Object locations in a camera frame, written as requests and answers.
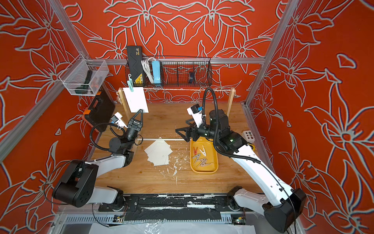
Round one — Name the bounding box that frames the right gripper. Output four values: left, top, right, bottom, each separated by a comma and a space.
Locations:
176, 119, 222, 144

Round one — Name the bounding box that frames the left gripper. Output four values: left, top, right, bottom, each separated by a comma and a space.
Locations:
122, 111, 142, 153

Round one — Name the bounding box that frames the white postcard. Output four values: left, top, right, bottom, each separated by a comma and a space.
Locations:
153, 159, 169, 166
148, 153, 169, 163
123, 87, 149, 113
144, 140, 172, 155

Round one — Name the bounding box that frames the teal clothespin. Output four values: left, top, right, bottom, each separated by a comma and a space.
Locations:
127, 74, 134, 92

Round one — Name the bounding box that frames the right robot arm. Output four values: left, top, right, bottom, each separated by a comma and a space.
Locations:
175, 87, 306, 233

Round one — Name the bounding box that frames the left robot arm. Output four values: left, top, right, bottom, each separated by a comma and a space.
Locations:
52, 109, 143, 211

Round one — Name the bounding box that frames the yellow plastic tray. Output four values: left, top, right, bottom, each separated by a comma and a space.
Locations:
190, 137, 219, 174

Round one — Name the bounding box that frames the black orange tool case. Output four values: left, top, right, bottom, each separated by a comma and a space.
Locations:
83, 91, 115, 127

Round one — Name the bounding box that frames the dark object in basket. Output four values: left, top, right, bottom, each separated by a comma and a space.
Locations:
188, 72, 196, 84

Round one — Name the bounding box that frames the white button box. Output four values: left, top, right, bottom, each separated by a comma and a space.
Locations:
243, 130, 255, 143

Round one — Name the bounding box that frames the light blue power bank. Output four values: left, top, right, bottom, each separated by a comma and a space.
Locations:
152, 60, 161, 86

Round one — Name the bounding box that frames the dark tool in bin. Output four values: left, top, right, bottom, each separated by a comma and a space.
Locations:
75, 70, 93, 95

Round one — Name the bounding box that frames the black box in basket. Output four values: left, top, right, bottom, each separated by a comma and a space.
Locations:
127, 46, 145, 87

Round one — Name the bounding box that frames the clear plastic bin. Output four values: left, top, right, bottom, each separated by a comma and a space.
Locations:
58, 54, 109, 97

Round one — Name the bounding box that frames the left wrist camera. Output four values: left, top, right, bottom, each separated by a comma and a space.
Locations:
110, 112, 127, 129

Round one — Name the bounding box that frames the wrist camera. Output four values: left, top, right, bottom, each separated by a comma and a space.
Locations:
110, 112, 127, 129
187, 104, 206, 127

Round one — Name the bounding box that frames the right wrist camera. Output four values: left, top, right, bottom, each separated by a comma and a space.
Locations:
187, 104, 206, 127

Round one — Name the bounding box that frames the wooden string rack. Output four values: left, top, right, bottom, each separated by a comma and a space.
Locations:
116, 87, 237, 156

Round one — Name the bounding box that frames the black wire basket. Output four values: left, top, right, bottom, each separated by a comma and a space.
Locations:
125, 56, 213, 88

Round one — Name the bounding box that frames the white coiled cable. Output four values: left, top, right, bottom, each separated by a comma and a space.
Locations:
141, 57, 157, 85

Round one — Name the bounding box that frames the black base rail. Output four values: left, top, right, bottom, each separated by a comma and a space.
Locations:
98, 192, 255, 213

